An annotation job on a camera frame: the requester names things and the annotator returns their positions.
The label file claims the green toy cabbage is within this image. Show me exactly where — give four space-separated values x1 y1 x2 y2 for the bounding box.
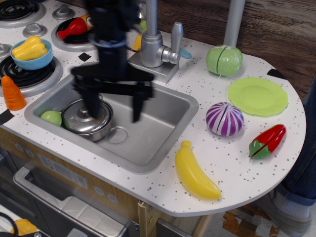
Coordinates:
206 45 243 77

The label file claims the yellow object bottom left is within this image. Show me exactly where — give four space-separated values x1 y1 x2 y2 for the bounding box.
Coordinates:
14 219 38 236

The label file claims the toy corn cob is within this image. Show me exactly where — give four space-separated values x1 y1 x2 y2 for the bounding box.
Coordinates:
133 34 142 51

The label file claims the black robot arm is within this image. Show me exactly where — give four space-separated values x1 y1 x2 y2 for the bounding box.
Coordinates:
71 0 154 122

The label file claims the yellow toy banana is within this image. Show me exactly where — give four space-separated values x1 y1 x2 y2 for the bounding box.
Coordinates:
175 141 221 200

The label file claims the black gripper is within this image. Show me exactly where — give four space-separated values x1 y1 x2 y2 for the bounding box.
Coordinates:
71 41 154 122

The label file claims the silver stove knob middle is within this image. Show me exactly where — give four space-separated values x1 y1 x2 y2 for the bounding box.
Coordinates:
22 23 47 38

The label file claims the grey sink basin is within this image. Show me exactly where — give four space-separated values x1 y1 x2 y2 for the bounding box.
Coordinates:
24 75 199 173

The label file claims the grey support pole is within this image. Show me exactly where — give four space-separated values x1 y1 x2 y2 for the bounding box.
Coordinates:
224 0 245 47

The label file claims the green toy apple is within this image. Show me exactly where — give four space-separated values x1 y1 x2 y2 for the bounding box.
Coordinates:
40 111 62 126

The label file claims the purple striped toy onion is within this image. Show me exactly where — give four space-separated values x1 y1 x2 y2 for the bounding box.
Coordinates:
205 102 244 137

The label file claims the orange toy carrot piece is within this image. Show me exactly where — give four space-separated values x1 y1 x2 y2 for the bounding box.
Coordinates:
1 76 27 111

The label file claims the silver toy faucet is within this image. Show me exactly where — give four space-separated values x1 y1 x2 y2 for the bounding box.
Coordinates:
128 0 183 83

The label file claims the light blue toy utensil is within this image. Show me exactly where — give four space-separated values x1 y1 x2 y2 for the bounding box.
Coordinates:
179 48 192 59

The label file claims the red toy chili pepper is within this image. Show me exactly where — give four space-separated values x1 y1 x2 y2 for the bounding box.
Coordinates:
248 124 286 159

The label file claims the green toy behind faucet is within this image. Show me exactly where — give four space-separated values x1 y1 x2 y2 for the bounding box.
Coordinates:
139 20 147 32

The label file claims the red toy ketchup bottle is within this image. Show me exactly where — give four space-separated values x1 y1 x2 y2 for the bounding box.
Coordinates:
57 13 94 40

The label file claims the grey shoe with sock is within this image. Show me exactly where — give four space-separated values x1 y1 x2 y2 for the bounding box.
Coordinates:
253 190 312 237

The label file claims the steel pot with lid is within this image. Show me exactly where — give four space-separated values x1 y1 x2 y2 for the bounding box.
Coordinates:
61 99 114 142

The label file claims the light green plate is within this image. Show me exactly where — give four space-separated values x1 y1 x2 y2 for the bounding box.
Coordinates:
228 77 288 116

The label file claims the silver oven door handle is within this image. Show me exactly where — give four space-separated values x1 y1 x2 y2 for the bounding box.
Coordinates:
13 167 129 237

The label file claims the yellow toy bell pepper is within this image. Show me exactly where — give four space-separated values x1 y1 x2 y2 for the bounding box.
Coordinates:
12 36 48 61

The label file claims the silver stove knob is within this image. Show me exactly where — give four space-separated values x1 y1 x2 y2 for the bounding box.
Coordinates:
22 23 47 38
52 4 75 20

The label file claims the person's jeans leg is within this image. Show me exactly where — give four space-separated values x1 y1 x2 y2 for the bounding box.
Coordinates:
280 79 316 206

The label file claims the blue bowl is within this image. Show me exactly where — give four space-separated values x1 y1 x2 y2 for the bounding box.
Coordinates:
10 38 53 70

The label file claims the black coil stove burner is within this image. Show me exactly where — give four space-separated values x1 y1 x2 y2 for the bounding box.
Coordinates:
51 18 97 52

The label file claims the black coil back burner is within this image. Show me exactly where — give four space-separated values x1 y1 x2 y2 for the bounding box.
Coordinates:
0 0 46 29

